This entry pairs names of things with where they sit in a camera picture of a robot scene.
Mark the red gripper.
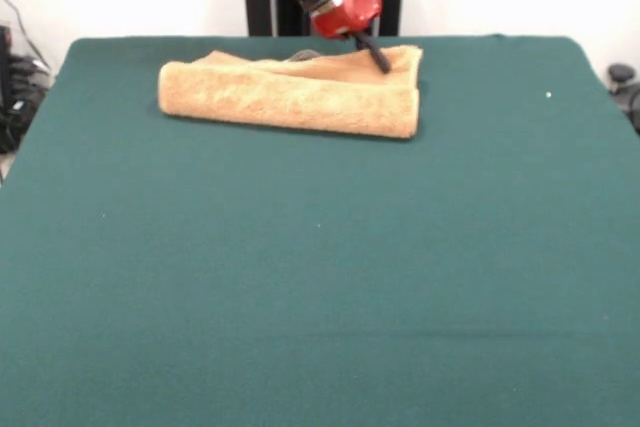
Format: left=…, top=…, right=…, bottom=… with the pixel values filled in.
left=309, top=0, right=394, bottom=76

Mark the tan terry towel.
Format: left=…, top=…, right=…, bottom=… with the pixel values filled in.
left=158, top=45, right=425, bottom=142

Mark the dark green table cloth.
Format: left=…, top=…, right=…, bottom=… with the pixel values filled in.
left=0, top=35, right=640, bottom=427

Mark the dark grey stand base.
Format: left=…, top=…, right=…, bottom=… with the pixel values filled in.
left=606, top=62, right=640, bottom=137
left=0, top=24, right=54, bottom=156

